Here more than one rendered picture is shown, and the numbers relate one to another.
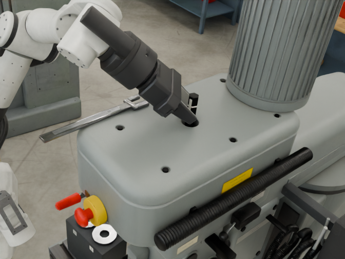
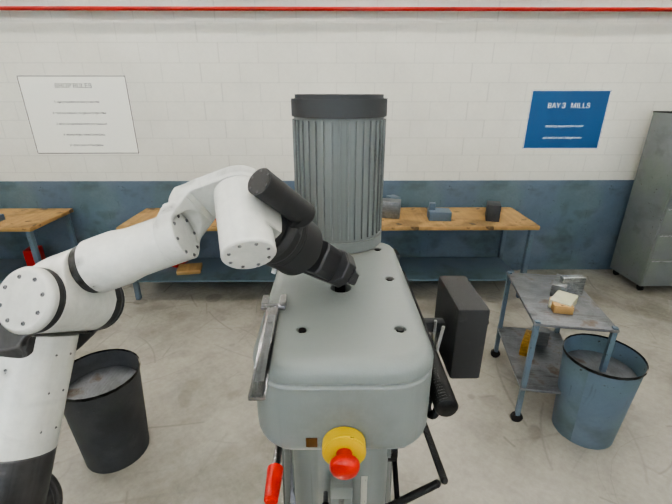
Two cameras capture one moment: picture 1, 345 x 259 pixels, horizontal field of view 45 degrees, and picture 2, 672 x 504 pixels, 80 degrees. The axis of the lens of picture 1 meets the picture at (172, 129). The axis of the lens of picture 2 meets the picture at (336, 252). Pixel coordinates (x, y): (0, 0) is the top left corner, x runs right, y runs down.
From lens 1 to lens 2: 0.55 m
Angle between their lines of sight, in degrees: 42
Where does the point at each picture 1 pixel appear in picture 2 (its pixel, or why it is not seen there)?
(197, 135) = (365, 292)
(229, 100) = not seen: hidden behind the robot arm
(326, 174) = not seen: hidden behind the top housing
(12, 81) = (61, 388)
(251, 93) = (350, 240)
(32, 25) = (104, 263)
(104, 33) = (291, 198)
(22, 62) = (71, 346)
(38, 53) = (100, 313)
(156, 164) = (388, 331)
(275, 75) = (367, 211)
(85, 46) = (268, 227)
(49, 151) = not seen: outside the picture
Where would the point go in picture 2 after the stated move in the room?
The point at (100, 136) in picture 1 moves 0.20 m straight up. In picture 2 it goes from (303, 349) to (298, 207)
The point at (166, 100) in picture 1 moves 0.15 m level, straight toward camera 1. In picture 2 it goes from (347, 262) to (436, 293)
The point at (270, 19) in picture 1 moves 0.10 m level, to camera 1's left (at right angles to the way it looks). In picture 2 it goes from (350, 157) to (313, 164)
